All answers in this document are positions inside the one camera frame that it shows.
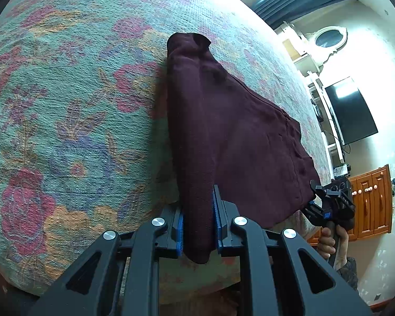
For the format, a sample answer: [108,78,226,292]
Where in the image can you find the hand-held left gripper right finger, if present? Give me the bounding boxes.
[211,184,372,316]

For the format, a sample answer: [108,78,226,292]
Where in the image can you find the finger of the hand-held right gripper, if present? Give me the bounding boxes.
[301,201,333,225]
[309,179,332,202]

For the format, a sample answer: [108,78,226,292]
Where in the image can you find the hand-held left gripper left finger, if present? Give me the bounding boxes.
[26,206,185,316]

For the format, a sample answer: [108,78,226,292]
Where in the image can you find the dark maroon pants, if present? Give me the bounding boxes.
[166,32,322,264]

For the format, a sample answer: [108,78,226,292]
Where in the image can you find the person's right forearm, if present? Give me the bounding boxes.
[335,251,360,301]

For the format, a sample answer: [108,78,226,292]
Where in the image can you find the person's right hand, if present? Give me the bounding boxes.
[317,224,349,260]

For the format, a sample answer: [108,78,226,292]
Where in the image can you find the small black device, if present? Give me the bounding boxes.
[332,164,352,180]

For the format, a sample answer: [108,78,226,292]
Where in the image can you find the wooden dresser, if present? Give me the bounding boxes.
[308,165,394,245]

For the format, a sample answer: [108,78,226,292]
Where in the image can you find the white cabinet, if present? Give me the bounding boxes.
[305,72,347,173]

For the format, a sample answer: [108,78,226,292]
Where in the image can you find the black flat television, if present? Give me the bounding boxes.
[324,77,379,146]

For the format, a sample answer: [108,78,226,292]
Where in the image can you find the white vanity with mirror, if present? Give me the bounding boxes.
[276,21,348,77]

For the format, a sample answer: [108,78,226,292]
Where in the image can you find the floral blanket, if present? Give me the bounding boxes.
[0,0,337,305]

